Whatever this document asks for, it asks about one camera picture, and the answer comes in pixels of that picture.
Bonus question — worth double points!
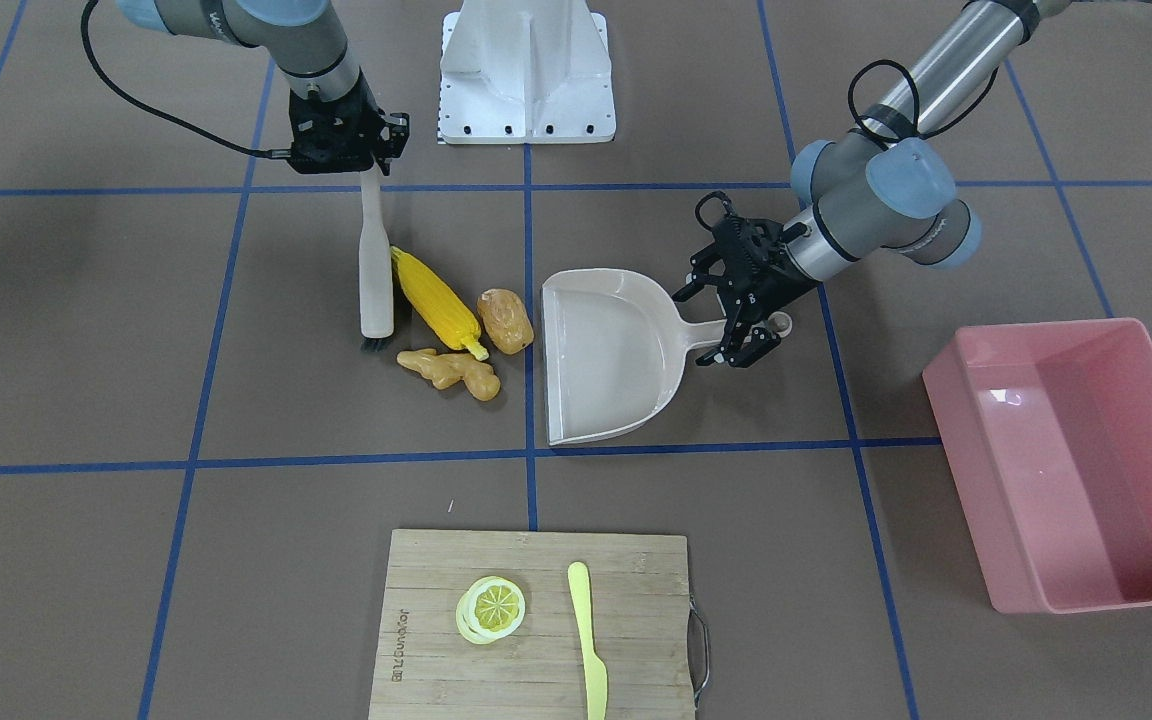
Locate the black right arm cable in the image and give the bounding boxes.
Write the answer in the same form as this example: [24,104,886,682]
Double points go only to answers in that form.
[79,0,297,161]

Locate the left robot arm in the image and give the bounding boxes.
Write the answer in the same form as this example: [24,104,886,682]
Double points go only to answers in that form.
[672,1,1068,367]

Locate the beige hand brush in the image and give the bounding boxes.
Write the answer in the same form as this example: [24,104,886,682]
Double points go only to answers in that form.
[358,165,396,353]

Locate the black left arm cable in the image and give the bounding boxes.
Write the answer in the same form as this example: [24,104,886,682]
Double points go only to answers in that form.
[846,58,999,151]

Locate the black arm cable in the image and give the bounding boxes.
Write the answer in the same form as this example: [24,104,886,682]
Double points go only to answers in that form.
[846,58,999,151]
[79,0,297,161]

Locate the yellow plastic knife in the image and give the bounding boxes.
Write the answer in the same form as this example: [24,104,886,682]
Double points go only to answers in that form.
[567,561,609,719]

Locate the bamboo cutting board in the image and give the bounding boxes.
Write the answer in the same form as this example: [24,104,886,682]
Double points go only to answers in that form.
[367,529,700,719]

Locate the pink plastic bin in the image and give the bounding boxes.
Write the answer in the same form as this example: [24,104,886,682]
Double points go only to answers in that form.
[922,318,1152,614]

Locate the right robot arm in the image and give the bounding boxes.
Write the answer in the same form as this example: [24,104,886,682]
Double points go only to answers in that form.
[79,1,410,176]

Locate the tan toy ginger root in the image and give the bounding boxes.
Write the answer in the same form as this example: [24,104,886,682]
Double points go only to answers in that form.
[396,348,500,402]

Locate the yellow lemon slices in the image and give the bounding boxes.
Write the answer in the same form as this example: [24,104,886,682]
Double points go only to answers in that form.
[453,577,526,644]

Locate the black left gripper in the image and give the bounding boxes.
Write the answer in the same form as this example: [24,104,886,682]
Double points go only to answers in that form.
[672,191,820,367]

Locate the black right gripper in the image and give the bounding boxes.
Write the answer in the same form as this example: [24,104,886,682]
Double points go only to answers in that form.
[285,76,411,177]

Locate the brown toy potato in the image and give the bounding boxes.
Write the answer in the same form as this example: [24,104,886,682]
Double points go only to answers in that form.
[476,288,535,356]

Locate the yellow toy corn cob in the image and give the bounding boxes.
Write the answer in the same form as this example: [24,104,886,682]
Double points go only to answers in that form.
[389,245,490,363]

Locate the beige plastic dustpan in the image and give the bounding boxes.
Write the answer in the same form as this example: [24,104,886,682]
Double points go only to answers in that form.
[541,268,794,446]

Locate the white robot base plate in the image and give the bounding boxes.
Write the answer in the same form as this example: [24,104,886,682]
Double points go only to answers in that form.
[435,1,617,145]

